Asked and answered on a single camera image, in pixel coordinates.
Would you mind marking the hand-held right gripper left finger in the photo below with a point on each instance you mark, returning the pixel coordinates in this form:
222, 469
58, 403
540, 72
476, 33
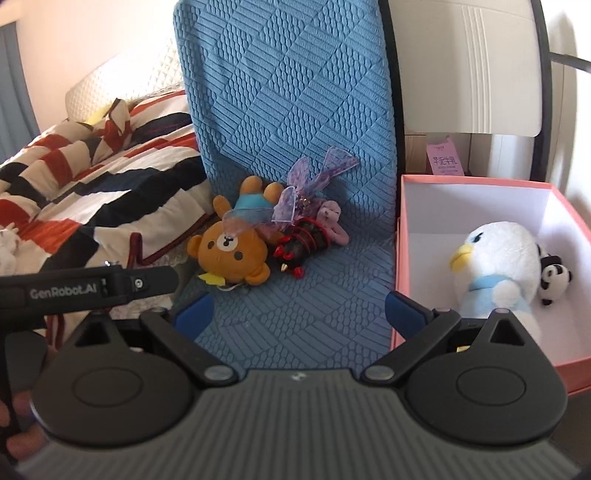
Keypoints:
193, 318

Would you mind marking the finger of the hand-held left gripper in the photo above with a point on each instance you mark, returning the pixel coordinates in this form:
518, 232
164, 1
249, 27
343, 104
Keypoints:
147, 282

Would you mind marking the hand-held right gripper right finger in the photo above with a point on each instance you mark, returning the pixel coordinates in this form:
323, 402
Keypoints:
406, 318

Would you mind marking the brown teddy bear plush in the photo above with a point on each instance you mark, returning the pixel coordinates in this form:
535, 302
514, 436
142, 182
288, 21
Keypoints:
231, 247

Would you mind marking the black red doll purple wings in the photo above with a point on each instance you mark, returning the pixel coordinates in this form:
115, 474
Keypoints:
302, 240

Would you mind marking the pink cardboard box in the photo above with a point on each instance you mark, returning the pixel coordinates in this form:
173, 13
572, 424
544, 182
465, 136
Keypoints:
485, 203

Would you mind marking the person's left hand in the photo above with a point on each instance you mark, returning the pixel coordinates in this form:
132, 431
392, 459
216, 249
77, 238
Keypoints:
21, 445

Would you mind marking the small white plush toy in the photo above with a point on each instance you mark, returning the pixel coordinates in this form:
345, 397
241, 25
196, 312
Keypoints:
8, 249

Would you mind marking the striped red white navy blanket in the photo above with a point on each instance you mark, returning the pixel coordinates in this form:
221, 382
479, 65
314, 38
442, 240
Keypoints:
92, 184

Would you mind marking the white penguin plush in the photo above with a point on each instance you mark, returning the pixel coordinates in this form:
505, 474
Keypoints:
498, 251

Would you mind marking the small pink plush toy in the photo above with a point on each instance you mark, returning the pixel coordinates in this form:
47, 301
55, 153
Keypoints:
333, 221

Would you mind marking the small panda plush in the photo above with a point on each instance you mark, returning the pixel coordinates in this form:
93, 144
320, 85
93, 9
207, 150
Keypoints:
552, 277

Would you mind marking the pink carton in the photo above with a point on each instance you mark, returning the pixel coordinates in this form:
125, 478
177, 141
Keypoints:
445, 154

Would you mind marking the yellow item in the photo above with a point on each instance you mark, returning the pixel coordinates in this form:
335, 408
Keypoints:
100, 114

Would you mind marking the white pillow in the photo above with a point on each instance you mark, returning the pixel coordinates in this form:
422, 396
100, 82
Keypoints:
115, 83

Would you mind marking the grey blue curtain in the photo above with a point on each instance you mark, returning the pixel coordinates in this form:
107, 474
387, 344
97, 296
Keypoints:
14, 92

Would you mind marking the blue textured chair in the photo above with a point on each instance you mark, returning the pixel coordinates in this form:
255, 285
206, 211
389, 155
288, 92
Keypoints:
286, 101

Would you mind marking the white panel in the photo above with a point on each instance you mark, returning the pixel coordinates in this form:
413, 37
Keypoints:
461, 69

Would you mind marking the black curved frame pole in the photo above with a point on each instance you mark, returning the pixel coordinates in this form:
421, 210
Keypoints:
544, 92

